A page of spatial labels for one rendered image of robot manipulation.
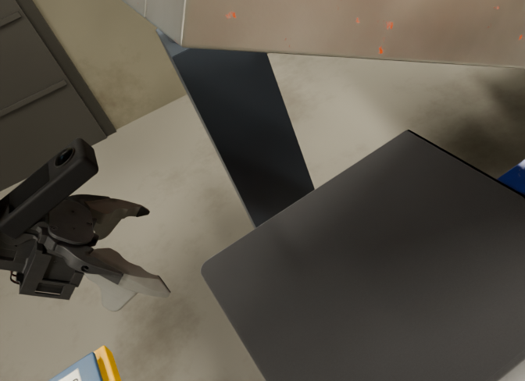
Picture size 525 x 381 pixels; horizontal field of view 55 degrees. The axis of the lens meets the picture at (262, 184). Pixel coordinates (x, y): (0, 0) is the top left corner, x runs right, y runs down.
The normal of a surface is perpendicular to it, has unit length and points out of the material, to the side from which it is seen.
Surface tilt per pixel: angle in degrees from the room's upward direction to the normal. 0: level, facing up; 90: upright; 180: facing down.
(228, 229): 0
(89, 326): 0
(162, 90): 90
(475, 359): 0
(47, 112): 90
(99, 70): 90
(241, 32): 90
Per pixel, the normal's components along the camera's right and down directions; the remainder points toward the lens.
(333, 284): -0.31, -0.70
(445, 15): 0.46, 0.48
